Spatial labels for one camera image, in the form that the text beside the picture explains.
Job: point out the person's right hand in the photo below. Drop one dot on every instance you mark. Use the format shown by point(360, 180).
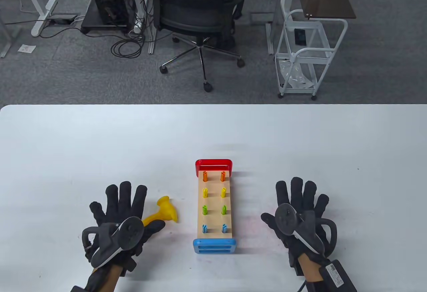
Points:
point(297, 192)

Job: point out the person's left hand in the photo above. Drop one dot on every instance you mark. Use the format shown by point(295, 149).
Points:
point(125, 202)

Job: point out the black handheld controller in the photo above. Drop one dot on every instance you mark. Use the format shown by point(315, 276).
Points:
point(287, 218)
point(128, 235)

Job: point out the yellow toy hammer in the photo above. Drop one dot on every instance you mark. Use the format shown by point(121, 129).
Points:
point(166, 208)

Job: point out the set of colourful pegs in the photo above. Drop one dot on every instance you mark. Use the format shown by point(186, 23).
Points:
point(205, 176)

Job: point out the rainbow wooden hammer bench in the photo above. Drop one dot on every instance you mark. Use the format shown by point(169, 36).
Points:
point(213, 205)

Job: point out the black forearm battery pack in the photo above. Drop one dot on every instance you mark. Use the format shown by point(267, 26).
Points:
point(337, 277)
point(78, 289)

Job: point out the person's left forearm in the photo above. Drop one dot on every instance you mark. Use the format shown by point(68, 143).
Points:
point(110, 277)

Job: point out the person's right forearm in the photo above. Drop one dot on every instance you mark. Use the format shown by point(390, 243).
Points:
point(308, 268)

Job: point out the clear plastic bag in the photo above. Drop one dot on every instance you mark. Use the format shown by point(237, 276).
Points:
point(297, 78)

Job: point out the black phone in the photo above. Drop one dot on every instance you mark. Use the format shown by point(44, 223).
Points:
point(300, 37)

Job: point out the white power strip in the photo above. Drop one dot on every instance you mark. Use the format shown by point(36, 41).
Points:
point(138, 22)

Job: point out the white paper scrap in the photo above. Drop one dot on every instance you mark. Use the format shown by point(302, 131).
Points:
point(26, 48)

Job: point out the black computer stand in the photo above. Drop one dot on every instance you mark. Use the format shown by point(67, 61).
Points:
point(91, 22)

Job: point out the white utility cart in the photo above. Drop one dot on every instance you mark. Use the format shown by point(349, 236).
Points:
point(286, 8)

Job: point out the black office chair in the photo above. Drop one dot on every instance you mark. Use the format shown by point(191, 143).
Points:
point(196, 22)

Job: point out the black floor socket box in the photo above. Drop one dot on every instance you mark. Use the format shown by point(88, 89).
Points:
point(61, 18)

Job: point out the white office desk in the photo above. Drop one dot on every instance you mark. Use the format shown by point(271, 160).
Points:
point(45, 15)

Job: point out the aluminium frame post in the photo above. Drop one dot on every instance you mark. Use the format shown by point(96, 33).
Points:
point(10, 43)
point(270, 38)
point(152, 42)

